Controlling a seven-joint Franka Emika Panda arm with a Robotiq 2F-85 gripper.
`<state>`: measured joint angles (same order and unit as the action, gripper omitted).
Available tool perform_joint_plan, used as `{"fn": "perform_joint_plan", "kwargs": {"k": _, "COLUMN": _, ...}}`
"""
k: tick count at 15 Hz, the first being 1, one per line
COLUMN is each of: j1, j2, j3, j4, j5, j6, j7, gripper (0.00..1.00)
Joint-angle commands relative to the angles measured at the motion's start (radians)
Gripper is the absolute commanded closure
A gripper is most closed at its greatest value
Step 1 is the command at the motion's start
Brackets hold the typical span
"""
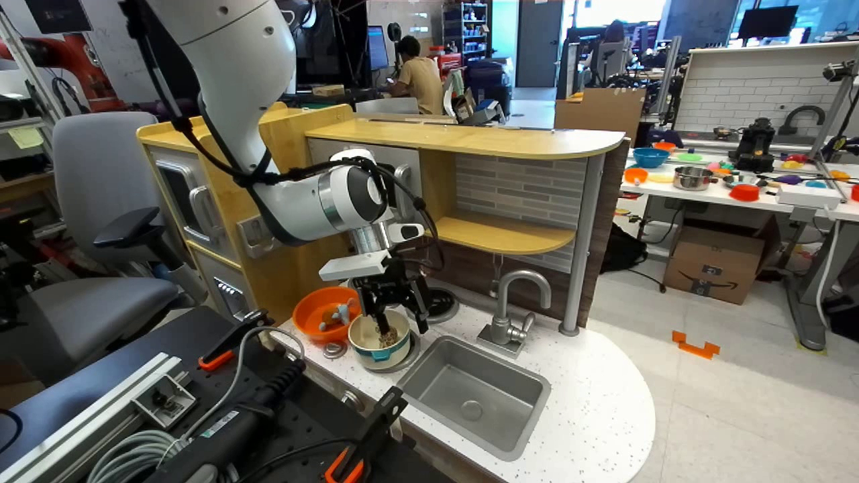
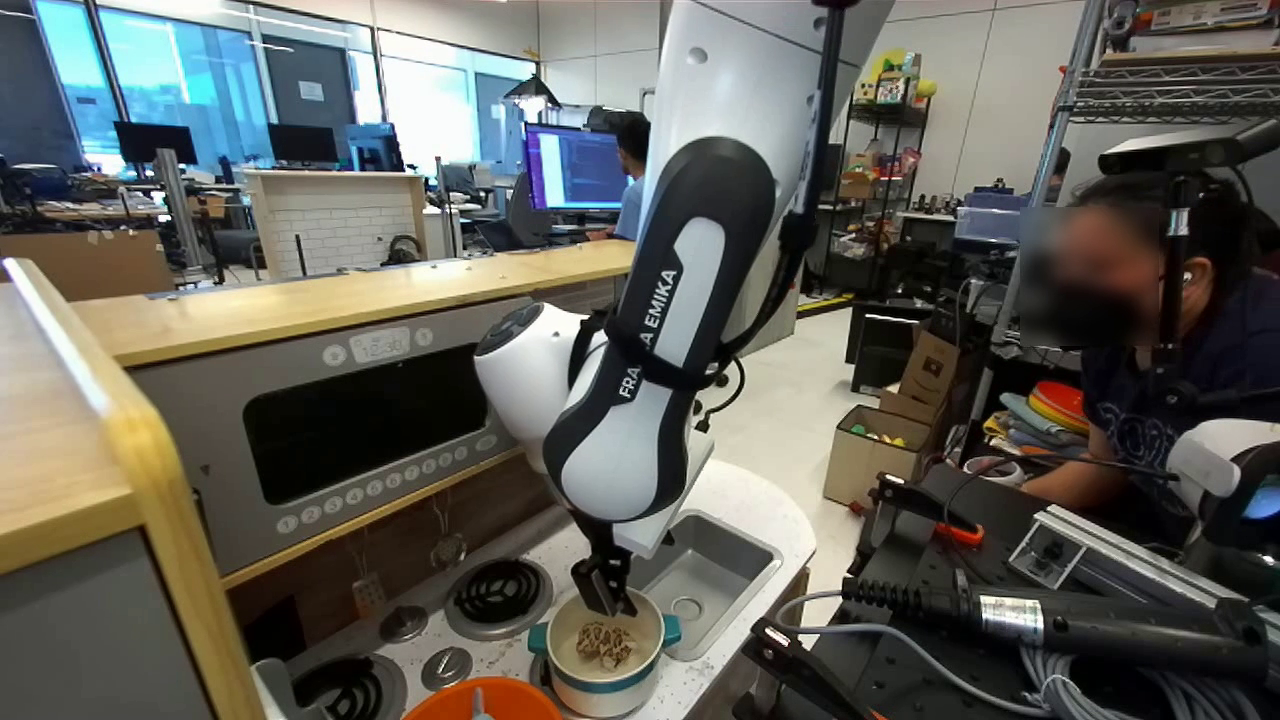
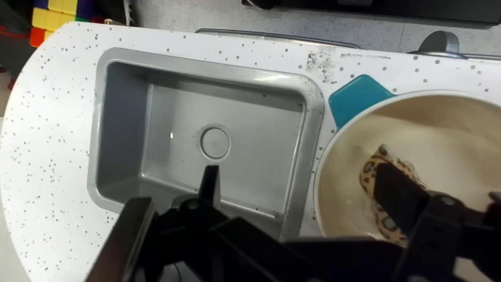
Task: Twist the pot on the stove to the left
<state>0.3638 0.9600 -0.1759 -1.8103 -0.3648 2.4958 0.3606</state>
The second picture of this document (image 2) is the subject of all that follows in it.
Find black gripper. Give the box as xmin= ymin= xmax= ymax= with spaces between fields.
xmin=569 ymin=506 xmax=645 ymax=619

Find white pot with teal handles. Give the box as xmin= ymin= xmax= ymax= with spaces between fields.
xmin=522 ymin=585 xmax=682 ymax=720

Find black coil stove burner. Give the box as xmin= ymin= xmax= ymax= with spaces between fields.
xmin=283 ymin=654 xmax=411 ymax=720
xmin=438 ymin=551 xmax=554 ymax=644

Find grey stove knob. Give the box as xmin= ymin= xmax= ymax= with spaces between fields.
xmin=419 ymin=644 xmax=476 ymax=694
xmin=377 ymin=605 xmax=433 ymax=648

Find pile of brown beans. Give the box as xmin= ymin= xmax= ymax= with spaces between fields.
xmin=574 ymin=619 xmax=640 ymax=672

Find grey toy sink basin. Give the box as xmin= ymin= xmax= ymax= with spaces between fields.
xmin=624 ymin=511 xmax=782 ymax=669

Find orange plastic bowl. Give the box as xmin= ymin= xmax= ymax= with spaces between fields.
xmin=399 ymin=672 xmax=569 ymax=720

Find open cardboard box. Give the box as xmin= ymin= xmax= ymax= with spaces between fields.
xmin=819 ymin=402 xmax=945 ymax=511

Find black cabinet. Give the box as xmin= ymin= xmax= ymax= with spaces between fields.
xmin=848 ymin=291 xmax=965 ymax=396

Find upright cardboard box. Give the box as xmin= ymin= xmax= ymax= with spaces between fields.
xmin=876 ymin=324 xmax=969 ymax=428

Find black headphones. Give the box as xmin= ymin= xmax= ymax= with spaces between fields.
xmin=377 ymin=232 xmax=433 ymax=272

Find wooden toy kitchen unit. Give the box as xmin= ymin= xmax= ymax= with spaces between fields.
xmin=0 ymin=236 xmax=819 ymax=720

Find purple lit computer monitor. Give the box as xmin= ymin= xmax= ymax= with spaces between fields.
xmin=518 ymin=119 xmax=632 ymax=216

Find grey toy microwave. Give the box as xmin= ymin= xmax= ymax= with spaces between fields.
xmin=129 ymin=291 xmax=539 ymax=579

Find stack of colourful plates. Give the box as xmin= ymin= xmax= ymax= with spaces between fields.
xmin=979 ymin=392 xmax=1086 ymax=471

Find seated person in blue shirt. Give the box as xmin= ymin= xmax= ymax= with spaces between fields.
xmin=605 ymin=110 xmax=660 ymax=244

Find white pegboard panel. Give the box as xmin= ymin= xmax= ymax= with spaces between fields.
xmin=247 ymin=170 xmax=433 ymax=282

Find black shelf with toys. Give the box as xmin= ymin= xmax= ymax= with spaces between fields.
xmin=835 ymin=48 xmax=938 ymax=291

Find orange stacked bowls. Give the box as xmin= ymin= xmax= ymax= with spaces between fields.
xmin=1024 ymin=375 xmax=1095 ymax=435

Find blue lit computer monitor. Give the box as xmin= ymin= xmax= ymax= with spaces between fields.
xmin=341 ymin=119 xmax=407 ymax=177

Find black pendant lamp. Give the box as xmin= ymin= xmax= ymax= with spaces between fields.
xmin=499 ymin=63 xmax=569 ymax=112

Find black tool with silver label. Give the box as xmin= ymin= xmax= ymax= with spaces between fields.
xmin=835 ymin=573 xmax=1280 ymax=676

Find blue plastic bin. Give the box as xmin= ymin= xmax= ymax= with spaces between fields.
xmin=952 ymin=185 xmax=1014 ymax=251

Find black computer monitor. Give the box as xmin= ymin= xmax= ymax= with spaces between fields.
xmin=113 ymin=119 xmax=201 ymax=171
xmin=262 ymin=119 xmax=343 ymax=170

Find person in dark shirt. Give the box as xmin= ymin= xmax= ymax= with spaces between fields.
xmin=1009 ymin=171 xmax=1280 ymax=517

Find metal shelf rack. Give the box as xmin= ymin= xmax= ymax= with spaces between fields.
xmin=990 ymin=0 xmax=1280 ymax=392

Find thin grey cable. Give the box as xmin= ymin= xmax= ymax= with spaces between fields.
xmin=773 ymin=592 xmax=1057 ymax=720

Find grey cable bundle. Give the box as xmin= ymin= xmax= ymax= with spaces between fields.
xmin=1014 ymin=644 xmax=1280 ymax=720

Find aluminium extrusion rail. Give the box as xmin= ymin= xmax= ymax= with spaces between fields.
xmin=1009 ymin=502 xmax=1264 ymax=634

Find black camera stand pole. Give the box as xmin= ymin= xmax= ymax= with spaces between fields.
xmin=1146 ymin=171 xmax=1201 ymax=392

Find black stereo camera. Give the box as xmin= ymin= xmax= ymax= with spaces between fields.
xmin=1095 ymin=118 xmax=1280 ymax=182

